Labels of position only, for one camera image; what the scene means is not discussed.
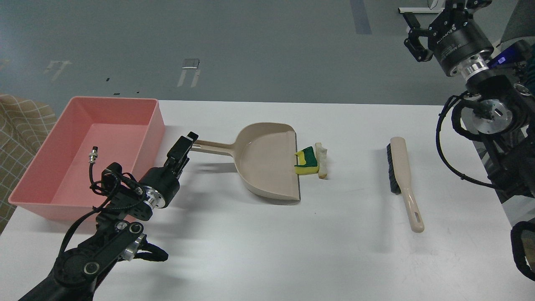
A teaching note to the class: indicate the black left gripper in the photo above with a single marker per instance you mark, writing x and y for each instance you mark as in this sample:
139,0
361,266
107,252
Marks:
162,183

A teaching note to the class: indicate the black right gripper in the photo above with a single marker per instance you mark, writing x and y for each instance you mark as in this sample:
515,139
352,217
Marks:
454,36

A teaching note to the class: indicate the beige plastic dustpan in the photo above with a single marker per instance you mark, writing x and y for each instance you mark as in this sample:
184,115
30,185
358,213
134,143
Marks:
264,157

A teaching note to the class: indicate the yellow green sponge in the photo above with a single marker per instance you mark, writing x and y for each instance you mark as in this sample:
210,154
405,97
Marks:
307,163

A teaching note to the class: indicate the white foam piece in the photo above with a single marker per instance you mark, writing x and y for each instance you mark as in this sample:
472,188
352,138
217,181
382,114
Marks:
321,157

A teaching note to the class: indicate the beige hand brush black bristles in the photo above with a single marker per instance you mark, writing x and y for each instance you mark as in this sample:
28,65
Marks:
400,178

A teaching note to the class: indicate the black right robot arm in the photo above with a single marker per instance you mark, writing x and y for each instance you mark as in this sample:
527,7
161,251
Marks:
497,108

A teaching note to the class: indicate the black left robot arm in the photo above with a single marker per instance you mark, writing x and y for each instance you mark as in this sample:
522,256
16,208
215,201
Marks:
112,232

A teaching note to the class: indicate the pink plastic bin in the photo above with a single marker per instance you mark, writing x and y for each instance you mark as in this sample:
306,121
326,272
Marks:
56,184

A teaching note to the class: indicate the white bar on floor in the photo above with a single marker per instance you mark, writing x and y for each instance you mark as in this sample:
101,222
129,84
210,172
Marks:
420,10

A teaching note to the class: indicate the beige checkered cloth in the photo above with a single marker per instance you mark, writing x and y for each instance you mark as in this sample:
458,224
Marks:
24,126

